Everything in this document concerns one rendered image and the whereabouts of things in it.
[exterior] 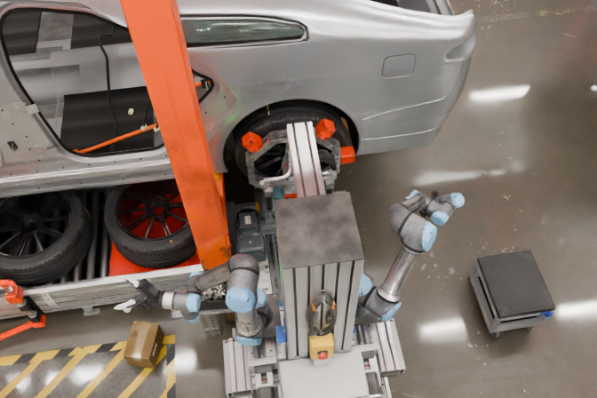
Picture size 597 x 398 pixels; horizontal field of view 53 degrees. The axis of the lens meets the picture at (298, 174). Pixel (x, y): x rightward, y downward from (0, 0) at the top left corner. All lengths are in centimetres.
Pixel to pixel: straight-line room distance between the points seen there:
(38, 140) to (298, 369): 183
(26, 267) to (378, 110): 223
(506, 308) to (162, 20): 258
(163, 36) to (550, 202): 328
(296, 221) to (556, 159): 331
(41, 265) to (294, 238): 228
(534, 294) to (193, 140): 226
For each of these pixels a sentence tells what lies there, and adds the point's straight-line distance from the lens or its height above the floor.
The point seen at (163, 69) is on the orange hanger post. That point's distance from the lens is 225.
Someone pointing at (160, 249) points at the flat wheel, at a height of 50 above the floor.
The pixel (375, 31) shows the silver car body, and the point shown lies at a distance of 301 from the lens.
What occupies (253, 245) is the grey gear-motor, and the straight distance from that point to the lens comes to 371.
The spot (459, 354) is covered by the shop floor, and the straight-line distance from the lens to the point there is 396.
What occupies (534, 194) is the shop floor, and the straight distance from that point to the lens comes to 468.
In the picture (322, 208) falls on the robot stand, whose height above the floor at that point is 203.
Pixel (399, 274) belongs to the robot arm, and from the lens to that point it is 278.
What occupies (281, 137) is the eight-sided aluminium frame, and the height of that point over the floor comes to 112.
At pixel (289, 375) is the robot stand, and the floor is 123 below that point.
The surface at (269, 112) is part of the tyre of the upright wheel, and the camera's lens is 333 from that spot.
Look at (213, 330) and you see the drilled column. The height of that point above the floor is 11.
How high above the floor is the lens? 364
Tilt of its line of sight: 54 degrees down
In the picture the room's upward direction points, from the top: 1 degrees counter-clockwise
